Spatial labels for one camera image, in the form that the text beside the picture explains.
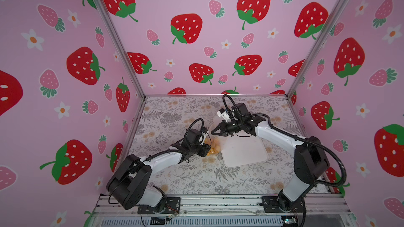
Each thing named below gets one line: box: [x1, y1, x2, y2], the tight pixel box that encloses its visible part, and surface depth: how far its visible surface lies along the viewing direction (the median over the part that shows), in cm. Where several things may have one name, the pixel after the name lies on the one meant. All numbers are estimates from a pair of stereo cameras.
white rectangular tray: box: [220, 135, 269, 169], surface depth 92 cm
